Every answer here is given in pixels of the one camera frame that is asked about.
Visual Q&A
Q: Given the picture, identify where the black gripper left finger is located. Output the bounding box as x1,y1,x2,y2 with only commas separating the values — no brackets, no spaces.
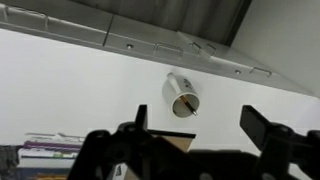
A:
117,104,158,148

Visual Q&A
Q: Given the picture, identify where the dark blue cover book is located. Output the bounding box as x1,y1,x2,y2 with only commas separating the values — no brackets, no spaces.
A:
17,167,73,180

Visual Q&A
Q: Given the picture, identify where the grey lower drawer cabinet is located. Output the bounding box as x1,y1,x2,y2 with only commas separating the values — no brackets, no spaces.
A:
0,0,314,98

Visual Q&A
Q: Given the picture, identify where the black and gold pen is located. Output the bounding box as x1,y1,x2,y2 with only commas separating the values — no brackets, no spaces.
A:
179,94,199,117

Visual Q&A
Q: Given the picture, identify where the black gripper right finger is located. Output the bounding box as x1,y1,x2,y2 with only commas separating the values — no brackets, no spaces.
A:
239,105,320,165

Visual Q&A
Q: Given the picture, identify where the metal drawer handle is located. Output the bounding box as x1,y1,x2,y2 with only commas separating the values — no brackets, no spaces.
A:
249,66,273,78
0,4,51,32
152,42,185,57

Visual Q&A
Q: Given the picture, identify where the stack of books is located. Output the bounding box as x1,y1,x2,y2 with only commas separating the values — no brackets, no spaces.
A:
18,140,84,169

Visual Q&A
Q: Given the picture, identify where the metal cabinet door handle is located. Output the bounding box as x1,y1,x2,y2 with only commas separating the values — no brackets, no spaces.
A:
204,42,218,56
188,41,203,54

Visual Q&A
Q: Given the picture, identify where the white ceramic mug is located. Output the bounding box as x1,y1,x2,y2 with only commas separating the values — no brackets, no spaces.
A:
161,72,201,119

